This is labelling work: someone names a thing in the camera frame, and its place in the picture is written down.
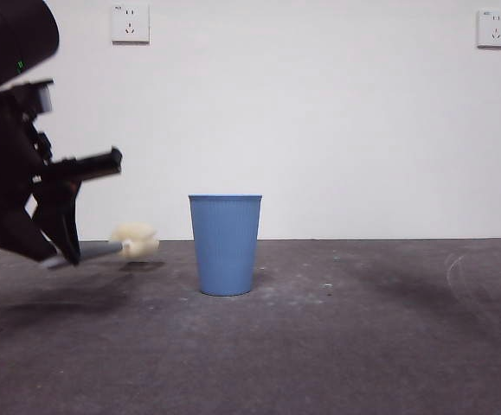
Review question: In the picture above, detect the blue ribbed plastic cup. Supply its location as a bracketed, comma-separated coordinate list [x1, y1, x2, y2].
[188, 194, 263, 297]

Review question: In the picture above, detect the grey-handled sponge cup brush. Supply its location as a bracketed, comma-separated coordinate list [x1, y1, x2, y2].
[45, 220, 162, 270]

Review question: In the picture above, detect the white wall socket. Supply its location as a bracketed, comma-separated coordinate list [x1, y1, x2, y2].
[476, 9, 501, 49]
[111, 3, 151, 46]

